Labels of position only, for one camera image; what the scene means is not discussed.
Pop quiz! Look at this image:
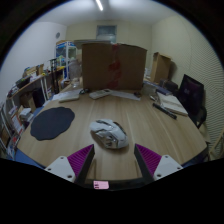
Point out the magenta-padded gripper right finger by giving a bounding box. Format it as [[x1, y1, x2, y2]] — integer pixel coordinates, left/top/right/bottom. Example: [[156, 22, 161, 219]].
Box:
[[133, 143, 184, 185]]

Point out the large brown cardboard box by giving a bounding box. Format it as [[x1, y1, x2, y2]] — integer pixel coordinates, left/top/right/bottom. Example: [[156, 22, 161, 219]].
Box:
[[81, 42, 148, 91]]

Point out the grey flat board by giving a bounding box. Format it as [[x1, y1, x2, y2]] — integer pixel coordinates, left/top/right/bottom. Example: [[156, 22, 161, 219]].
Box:
[[73, 38, 113, 46]]

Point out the white glass-door cabinet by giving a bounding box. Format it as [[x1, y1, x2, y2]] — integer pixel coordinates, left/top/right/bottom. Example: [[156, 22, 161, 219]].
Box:
[[55, 40, 78, 79]]

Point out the white and grey computer mouse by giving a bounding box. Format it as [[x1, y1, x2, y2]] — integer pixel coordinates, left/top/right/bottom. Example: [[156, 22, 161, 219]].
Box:
[[89, 118, 130, 150]]

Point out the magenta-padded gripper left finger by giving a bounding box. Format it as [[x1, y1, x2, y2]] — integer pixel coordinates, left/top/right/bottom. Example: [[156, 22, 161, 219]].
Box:
[[44, 143, 96, 188]]

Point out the white paper sheet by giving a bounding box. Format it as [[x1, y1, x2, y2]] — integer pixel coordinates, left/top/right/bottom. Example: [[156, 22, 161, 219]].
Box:
[[109, 89, 142, 102], [51, 89, 81, 102]]

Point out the open notebook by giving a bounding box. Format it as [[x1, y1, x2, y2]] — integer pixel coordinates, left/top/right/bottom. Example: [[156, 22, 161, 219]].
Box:
[[156, 91, 189, 117]]

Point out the dark cloud-shaped mouse pad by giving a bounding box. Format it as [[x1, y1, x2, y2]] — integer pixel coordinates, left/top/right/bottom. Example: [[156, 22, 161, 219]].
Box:
[[30, 106, 76, 142]]

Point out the ceiling tube light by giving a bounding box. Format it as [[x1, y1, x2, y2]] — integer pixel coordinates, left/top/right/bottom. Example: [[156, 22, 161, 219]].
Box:
[[95, 0, 105, 12]]

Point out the small brown cardboard box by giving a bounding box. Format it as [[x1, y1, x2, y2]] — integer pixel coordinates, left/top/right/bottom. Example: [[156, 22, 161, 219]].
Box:
[[149, 51, 173, 84]]

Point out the white remote control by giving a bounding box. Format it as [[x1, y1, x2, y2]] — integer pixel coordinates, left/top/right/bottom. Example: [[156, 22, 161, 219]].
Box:
[[88, 88, 112, 100]]

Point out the clear plastic water bottle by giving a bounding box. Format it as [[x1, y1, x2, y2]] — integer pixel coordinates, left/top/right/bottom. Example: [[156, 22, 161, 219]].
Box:
[[68, 59, 83, 89]]

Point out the black floor stand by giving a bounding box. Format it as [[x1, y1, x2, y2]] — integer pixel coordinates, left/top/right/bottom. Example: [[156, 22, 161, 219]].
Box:
[[49, 58, 60, 95]]

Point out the frosted window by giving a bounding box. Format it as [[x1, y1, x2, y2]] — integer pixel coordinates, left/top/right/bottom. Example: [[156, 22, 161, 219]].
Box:
[[96, 24, 118, 44]]

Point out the black pen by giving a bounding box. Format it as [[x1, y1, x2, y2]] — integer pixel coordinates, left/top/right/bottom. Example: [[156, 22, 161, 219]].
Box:
[[152, 102, 178, 120]]

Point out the black tape roll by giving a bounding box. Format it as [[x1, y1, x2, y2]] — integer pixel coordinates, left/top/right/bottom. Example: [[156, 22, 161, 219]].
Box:
[[78, 87, 91, 95]]

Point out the cluttered wooden shelf unit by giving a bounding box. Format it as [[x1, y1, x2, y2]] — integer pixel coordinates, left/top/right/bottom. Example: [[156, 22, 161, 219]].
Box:
[[0, 64, 66, 159]]

